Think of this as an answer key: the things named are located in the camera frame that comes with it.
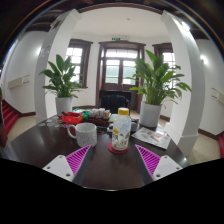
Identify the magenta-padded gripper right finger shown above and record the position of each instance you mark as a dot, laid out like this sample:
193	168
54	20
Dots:
165	166

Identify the white wall radiator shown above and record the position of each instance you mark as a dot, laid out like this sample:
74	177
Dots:
219	96
18	82

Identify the black chair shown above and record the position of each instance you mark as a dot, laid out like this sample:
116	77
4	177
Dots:
115	101

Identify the brown framed glass door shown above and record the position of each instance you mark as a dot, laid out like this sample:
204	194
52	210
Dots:
118	70

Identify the flat round red coaster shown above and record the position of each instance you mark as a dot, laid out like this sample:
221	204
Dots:
113	151

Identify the green book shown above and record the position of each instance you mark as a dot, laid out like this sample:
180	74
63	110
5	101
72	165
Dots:
112	118

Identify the brown framed narrow window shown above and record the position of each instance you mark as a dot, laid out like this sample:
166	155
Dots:
166	55

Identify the brown framed wide window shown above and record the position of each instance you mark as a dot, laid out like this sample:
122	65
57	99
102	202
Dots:
78	60

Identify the green exit sign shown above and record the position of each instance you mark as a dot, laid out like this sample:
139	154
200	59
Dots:
116	39

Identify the large potted plant, white pot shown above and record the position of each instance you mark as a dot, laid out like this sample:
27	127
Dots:
156	80

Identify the wall lamp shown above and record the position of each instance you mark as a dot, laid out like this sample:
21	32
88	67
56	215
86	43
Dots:
204	59

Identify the red plastic container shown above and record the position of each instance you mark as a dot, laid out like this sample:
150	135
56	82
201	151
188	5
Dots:
72	118

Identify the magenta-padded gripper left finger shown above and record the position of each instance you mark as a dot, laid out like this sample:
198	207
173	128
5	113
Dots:
59	166

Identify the small potted plant, white pot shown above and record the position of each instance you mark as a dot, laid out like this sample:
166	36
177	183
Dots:
61	80

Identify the clear bottle with yellow cap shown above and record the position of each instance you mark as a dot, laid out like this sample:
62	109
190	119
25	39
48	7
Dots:
121	131

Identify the white speckled mug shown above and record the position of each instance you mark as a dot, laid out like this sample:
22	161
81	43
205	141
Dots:
86	135

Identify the colourful printed papers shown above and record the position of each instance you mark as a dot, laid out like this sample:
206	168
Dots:
50	122

